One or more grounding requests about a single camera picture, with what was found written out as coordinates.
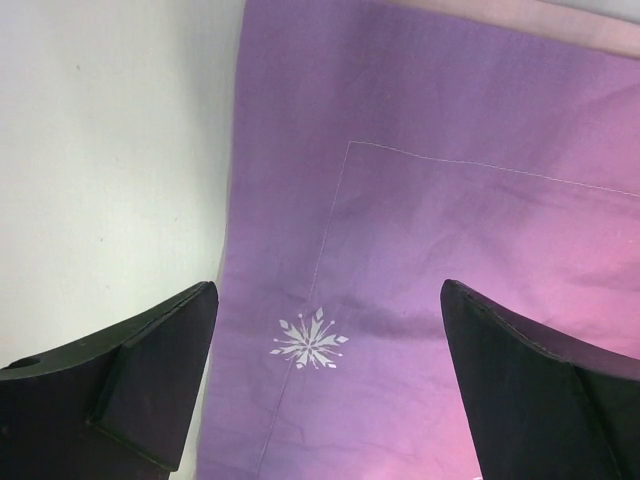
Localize purple pink printed cloth mat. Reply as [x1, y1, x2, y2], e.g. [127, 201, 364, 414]
[196, 1, 639, 479]

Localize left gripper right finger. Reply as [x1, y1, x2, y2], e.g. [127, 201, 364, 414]
[440, 280, 639, 479]

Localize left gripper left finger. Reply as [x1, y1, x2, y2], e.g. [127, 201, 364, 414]
[1, 281, 219, 479]

